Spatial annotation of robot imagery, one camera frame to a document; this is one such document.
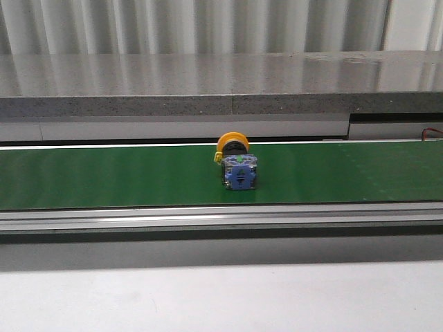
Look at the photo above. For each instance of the aluminium conveyor frame rail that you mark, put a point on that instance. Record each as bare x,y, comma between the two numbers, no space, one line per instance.
319,214

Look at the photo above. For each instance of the grey stone countertop slab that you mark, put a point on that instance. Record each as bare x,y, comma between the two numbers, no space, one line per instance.
55,86

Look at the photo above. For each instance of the green conveyor belt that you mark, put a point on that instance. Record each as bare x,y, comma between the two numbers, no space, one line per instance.
110,177

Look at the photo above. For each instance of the yellow push button switch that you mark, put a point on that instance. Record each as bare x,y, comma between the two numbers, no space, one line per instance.
238,166

